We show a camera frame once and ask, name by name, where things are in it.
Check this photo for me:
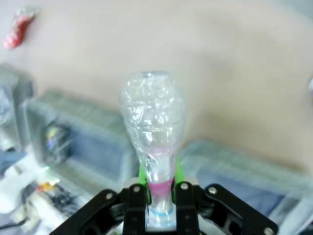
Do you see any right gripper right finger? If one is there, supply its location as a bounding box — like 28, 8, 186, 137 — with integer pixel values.
171, 156, 279, 235

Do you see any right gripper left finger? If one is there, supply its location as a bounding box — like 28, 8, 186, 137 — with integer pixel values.
50, 163, 150, 235

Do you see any clear bottle with pink label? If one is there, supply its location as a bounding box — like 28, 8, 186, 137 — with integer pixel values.
118, 70, 188, 230

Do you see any crushed red soda can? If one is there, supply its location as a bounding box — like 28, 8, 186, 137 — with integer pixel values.
3, 6, 40, 50

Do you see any grey fabric basket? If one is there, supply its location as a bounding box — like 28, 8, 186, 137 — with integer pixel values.
0, 63, 35, 154
179, 138, 313, 235
24, 89, 140, 189

